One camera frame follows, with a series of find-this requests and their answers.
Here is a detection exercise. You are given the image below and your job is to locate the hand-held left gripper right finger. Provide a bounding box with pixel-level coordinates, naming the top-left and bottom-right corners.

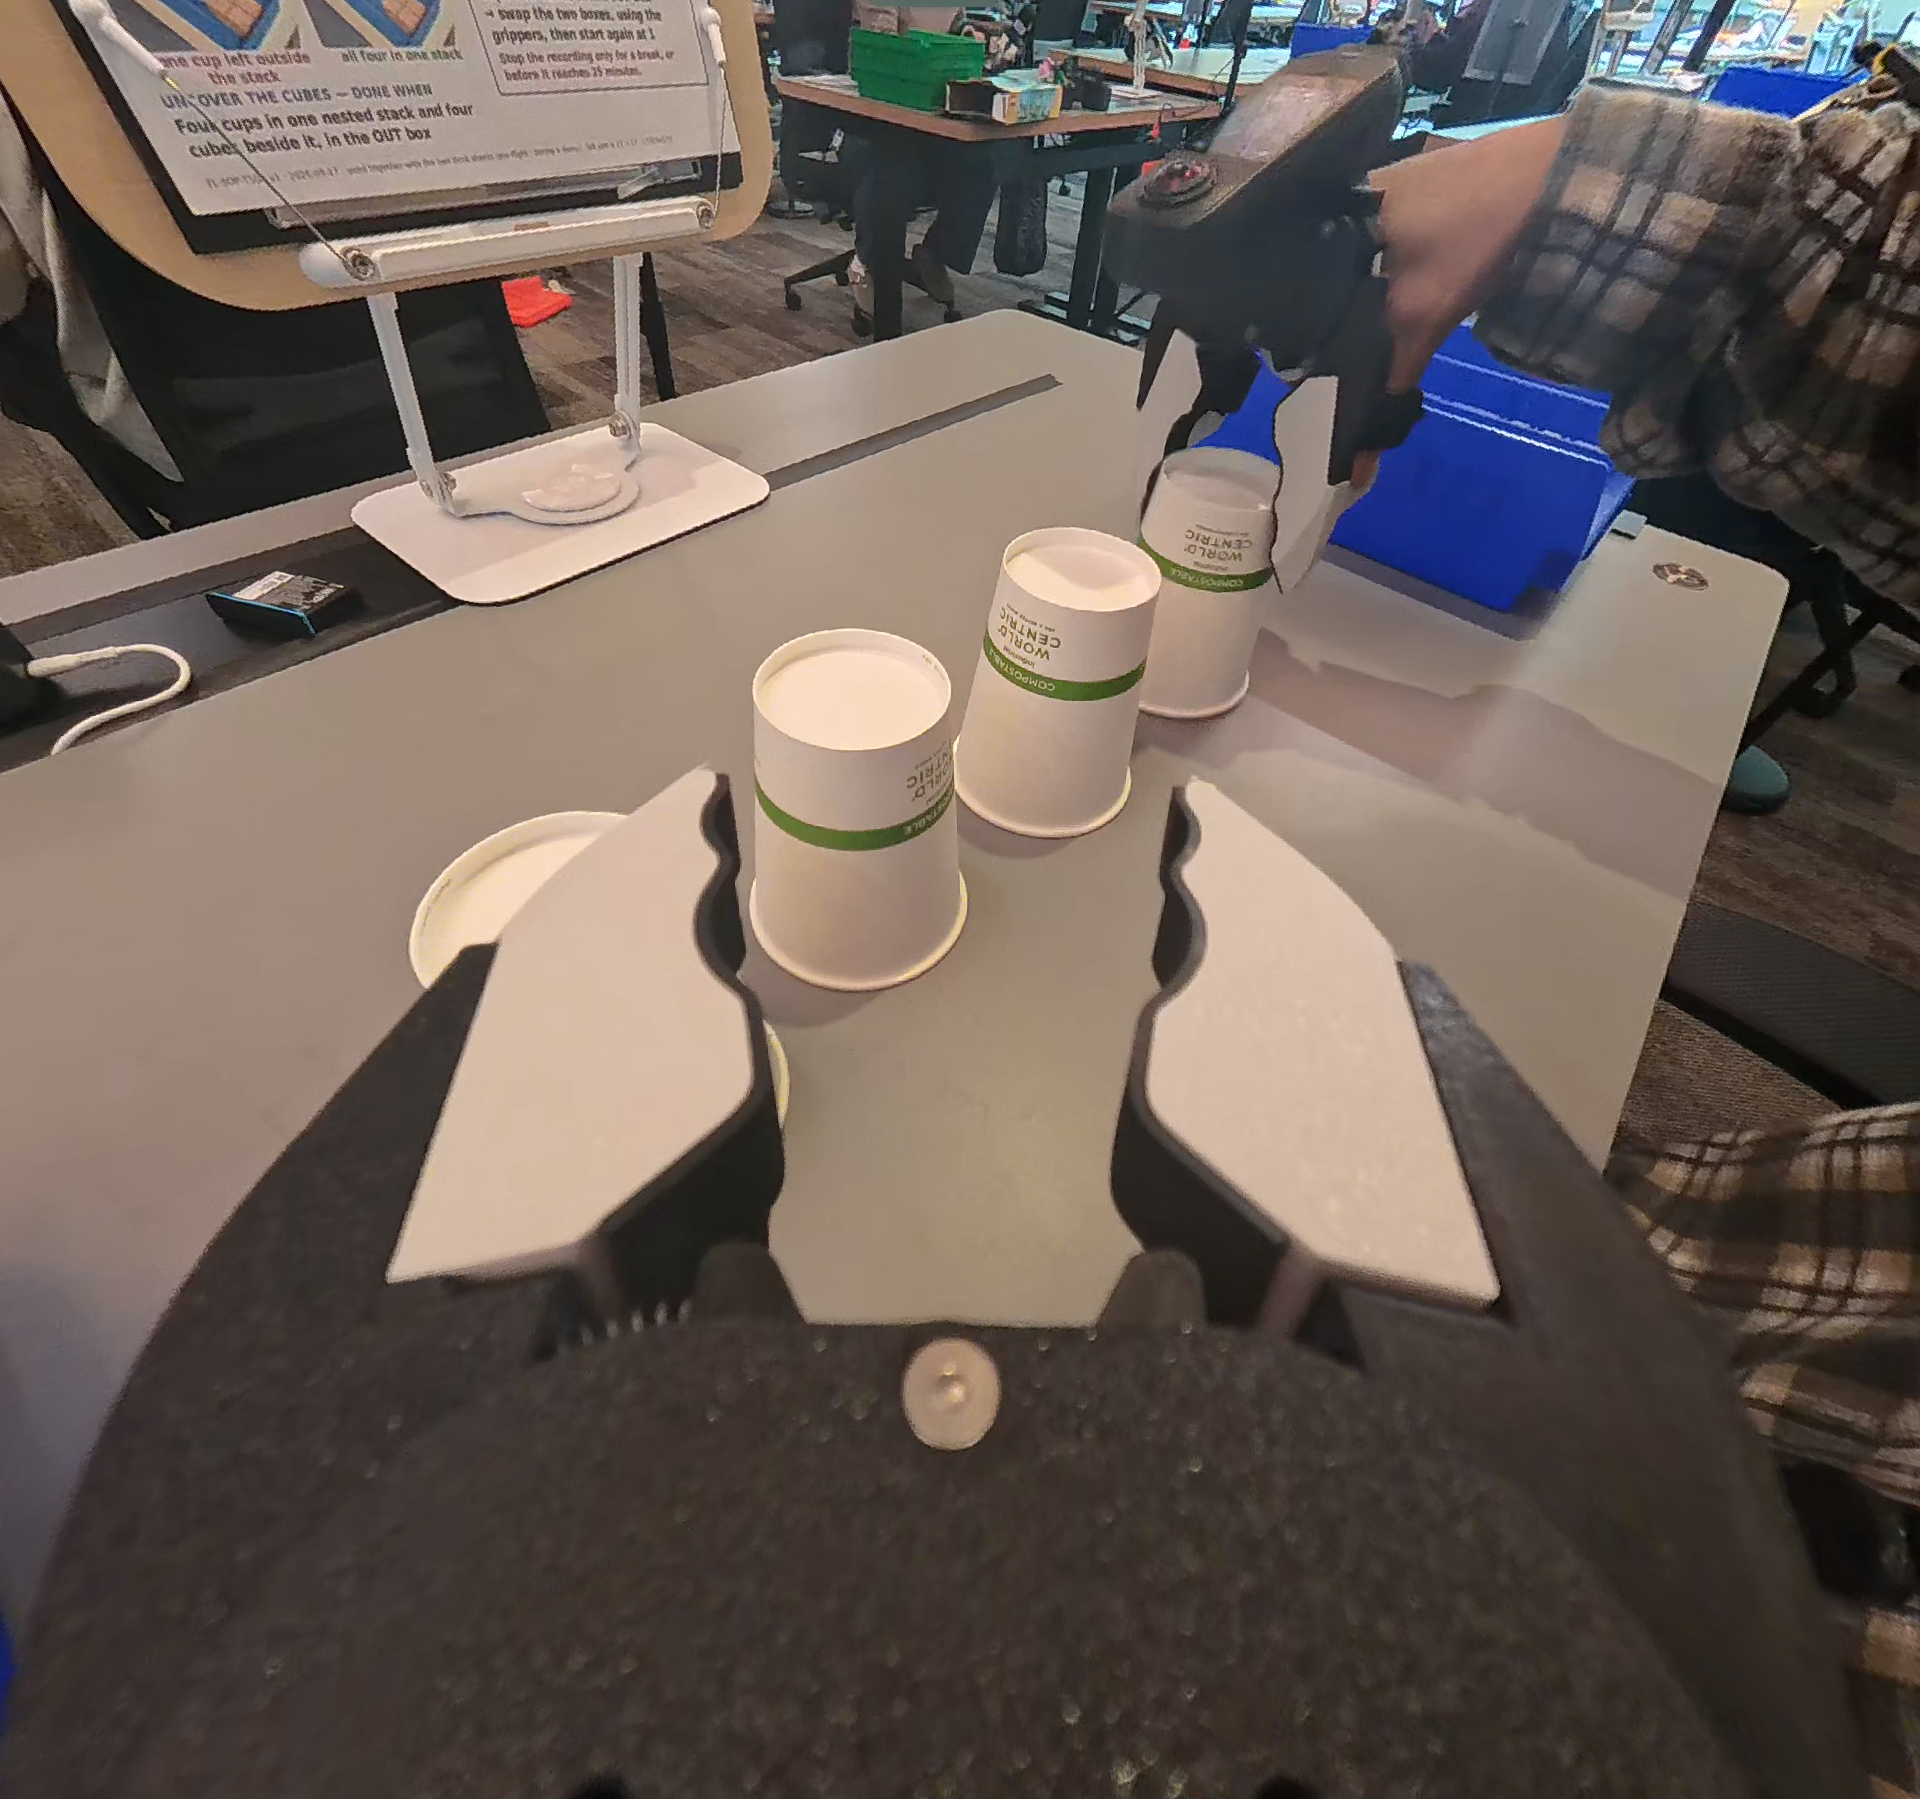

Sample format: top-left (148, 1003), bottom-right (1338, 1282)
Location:
top-left (1110, 778), bottom-right (1505, 1335)

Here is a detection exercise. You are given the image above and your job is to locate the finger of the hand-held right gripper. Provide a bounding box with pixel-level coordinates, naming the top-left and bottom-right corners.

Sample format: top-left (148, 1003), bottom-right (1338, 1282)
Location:
top-left (1134, 327), bottom-right (1225, 461)
top-left (1267, 366), bottom-right (1379, 598)

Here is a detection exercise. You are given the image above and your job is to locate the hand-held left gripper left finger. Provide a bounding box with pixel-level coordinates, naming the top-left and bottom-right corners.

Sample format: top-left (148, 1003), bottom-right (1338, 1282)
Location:
top-left (384, 764), bottom-right (791, 1308)

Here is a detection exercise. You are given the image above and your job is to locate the white green-banded paper cup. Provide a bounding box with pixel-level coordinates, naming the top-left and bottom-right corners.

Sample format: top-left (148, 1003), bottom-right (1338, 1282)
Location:
top-left (409, 811), bottom-right (792, 1126)
top-left (1134, 447), bottom-right (1293, 720)
top-left (751, 628), bottom-right (968, 992)
top-left (956, 527), bottom-right (1165, 840)

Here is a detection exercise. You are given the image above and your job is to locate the blue plastic bin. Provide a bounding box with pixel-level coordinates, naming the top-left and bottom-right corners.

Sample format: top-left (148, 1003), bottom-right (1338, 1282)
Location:
top-left (1329, 325), bottom-right (1638, 613)

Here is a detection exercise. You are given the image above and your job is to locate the person's right hand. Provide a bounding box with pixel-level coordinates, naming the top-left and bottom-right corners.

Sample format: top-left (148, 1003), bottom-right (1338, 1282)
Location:
top-left (1371, 109), bottom-right (1570, 399)

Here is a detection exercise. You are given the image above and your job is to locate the wooden background desk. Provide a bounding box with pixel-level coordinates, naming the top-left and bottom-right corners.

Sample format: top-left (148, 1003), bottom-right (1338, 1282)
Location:
top-left (780, 75), bottom-right (1225, 339)
top-left (1049, 41), bottom-right (1300, 180)

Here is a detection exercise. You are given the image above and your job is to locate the stack of green bins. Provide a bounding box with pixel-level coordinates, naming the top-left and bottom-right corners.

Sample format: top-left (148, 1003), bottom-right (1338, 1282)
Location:
top-left (850, 26), bottom-right (988, 107)

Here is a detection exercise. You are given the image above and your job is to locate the black chair armrest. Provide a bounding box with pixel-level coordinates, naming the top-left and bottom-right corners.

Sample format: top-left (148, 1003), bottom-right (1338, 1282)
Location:
top-left (1664, 905), bottom-right (1920, 1102)

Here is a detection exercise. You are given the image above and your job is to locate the white tablet stand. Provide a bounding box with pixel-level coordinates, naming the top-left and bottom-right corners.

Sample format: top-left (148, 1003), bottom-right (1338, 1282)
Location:
top-left (75, 0), bottom-right (772, 603)

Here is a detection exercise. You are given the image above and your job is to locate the small black device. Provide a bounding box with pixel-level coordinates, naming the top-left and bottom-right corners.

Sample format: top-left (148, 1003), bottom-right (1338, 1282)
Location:
top-left (208, 571), bottom-right (367, 637)

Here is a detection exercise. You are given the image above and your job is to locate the black power bank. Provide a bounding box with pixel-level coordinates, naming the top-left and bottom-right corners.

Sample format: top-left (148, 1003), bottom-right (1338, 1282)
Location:
top-left (0, 620), bottom-right (63, 735)

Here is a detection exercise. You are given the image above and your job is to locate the white cable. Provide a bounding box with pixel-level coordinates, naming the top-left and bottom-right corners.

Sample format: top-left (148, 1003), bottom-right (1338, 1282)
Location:
top-left (27, 643), bottom-right (194, 754)

